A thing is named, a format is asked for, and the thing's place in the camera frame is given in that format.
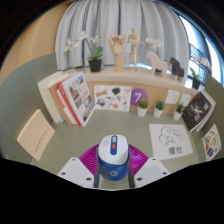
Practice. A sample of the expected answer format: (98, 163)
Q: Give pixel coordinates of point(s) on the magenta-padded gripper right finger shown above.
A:
(151, 170)

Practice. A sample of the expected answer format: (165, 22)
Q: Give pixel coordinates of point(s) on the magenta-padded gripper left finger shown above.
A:
(75, 171)

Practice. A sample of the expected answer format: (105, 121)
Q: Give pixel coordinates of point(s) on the blue and white computer mouse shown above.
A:
(113, 163)

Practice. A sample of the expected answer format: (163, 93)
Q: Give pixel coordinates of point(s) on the beige card with red text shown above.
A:
(35, 135)

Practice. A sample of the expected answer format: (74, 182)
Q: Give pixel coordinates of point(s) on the small succulent in white pot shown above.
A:
(142, 111)
(177, 115)
(158, 112)

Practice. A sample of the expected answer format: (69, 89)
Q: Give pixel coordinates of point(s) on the colourful food picture card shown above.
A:
(211, 143)

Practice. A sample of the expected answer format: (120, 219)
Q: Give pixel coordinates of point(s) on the brown book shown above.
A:
(60, 105)

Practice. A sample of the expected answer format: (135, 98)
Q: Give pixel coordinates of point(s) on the red and white photo magazine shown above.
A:
(78, 98)

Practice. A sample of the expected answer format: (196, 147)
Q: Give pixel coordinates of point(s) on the black cover book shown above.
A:
(196, 111)

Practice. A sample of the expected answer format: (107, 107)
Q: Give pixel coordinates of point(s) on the round purple number sign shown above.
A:
(138, 95)

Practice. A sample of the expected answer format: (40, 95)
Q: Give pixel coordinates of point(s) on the white sticker picture sheet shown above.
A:
(112, 97)

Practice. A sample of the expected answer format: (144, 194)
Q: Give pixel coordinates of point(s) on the thick white book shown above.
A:
(46, 93)

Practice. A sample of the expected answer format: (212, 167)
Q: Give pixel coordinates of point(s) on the black wooden horse figure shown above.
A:
(176, 68)

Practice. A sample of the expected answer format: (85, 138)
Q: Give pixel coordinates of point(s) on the wooden hand model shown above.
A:
(117, 50)

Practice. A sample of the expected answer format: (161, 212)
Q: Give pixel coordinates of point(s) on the wooden artist mannequin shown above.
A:
(134, 41)

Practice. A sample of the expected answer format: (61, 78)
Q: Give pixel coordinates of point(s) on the grey curtain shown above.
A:
(116, 16)

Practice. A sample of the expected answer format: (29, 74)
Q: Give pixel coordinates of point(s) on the window with dark frame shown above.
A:
(208, 50)

